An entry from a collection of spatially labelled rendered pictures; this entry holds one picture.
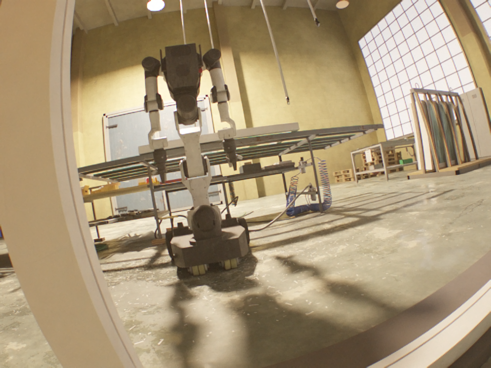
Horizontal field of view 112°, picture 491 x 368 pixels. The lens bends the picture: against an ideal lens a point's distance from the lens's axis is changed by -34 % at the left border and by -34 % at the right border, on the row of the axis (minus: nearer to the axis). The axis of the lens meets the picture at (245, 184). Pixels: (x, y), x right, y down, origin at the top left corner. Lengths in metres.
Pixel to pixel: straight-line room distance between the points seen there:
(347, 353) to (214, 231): 0.93
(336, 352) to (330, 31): 12.67
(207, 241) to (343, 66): 11.19
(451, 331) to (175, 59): 1.69
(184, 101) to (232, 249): 0.85
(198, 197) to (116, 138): 8.05
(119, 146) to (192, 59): 7.92
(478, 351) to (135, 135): 9.31
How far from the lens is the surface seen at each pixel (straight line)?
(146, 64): 1.75
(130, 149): 9.22
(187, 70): 1.60
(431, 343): 0.48
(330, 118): 10.50
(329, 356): 0.54
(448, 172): 4.80
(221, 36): 10.33
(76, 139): 9.82
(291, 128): 2.36
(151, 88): 1.70
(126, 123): 9.48
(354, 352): 0.54
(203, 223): 1.24
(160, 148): 1.64
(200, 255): 1.28
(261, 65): 10.32
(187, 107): 1.45
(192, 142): 1.64
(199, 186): 1.61
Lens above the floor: 0.41
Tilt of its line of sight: 1 degrees up
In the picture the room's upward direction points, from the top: 10 degrees counter-clockwise
